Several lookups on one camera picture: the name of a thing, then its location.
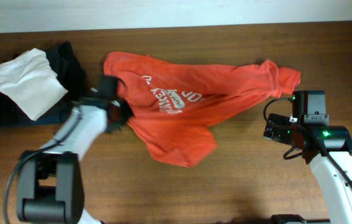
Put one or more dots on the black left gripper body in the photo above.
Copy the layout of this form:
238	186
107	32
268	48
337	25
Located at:
117	111

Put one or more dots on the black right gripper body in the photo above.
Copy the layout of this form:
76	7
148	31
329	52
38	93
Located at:
273	126

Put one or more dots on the orange printed t-shirt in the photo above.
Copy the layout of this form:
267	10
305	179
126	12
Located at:
175	105

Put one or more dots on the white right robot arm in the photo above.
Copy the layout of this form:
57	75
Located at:
326	149

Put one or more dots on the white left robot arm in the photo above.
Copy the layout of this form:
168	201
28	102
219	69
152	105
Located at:
49	182

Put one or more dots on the white folded cloth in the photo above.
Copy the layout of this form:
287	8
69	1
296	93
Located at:
29	81

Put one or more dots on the black folded garment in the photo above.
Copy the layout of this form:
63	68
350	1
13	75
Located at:
70	75

